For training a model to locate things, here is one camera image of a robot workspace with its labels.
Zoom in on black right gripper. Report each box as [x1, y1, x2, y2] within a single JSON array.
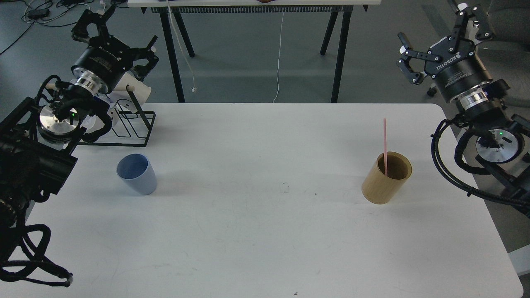
[[396, 2, 495, 104]]

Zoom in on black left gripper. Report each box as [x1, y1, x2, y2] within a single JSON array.
[[71, 4, 159, 94]]

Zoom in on pink chopstick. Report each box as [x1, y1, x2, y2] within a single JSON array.
[[383, 118, 388, 177]]

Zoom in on blue plastic cup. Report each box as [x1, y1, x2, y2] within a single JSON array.
[[116, 153, 158, 195]]

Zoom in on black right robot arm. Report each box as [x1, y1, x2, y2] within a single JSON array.
[[396, 0, 529, 217]]

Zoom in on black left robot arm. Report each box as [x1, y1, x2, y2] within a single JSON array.
[[0, 5, 159, 287]]

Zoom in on cream mug on rack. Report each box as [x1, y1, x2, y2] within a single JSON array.
[[109, 72, 152, 106]]

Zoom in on grey office chair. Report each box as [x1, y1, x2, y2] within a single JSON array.
[[477, 0, 530, 108]]

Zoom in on white mug on rack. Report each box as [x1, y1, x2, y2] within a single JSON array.
[[82, 92, 137, 133]]

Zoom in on background trestle table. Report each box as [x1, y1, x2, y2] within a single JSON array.
[[128, 0, 381, 103]]

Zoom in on bamboo cylinder holder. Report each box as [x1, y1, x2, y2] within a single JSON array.
[[361, 151, 413, 205]]

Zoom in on floor cables and adapter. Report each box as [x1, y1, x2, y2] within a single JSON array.
[[0, 0, 125, 55]]

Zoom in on black wire mug rack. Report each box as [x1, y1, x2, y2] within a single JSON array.
[[79, 91, 157, 148]]

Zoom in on white hanging cable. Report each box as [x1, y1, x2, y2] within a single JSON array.
[[272, 12, 284, 103]]

